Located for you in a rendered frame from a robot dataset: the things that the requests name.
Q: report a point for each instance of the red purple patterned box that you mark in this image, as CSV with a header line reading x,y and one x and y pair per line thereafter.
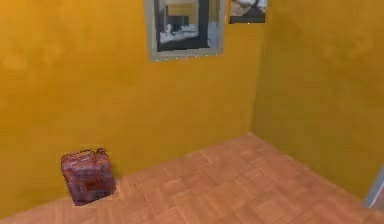
x,y
88,176

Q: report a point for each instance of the grey framed wall picture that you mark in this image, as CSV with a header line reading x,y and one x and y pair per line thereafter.
x,y
185,30

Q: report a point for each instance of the dark framed wall picture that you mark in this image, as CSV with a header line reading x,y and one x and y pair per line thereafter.
x,y
247,11

